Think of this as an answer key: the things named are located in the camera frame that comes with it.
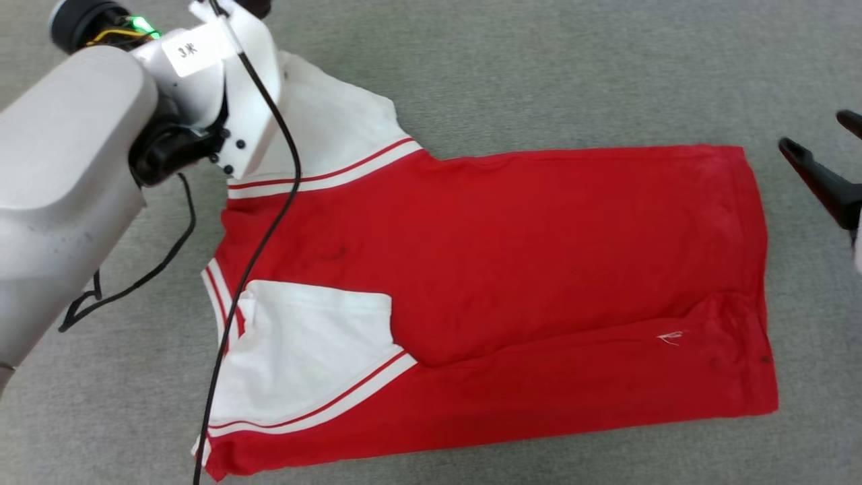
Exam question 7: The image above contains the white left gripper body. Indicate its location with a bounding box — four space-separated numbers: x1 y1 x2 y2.
135 0 284 179

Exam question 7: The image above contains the red and white garment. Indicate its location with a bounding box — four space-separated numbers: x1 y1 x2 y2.
191 51 780 482

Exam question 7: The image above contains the long black cable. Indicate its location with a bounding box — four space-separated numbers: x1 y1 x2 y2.
193 0 302 485

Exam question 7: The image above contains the short looped black cable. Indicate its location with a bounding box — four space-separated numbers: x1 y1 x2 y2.
59 172 198 334

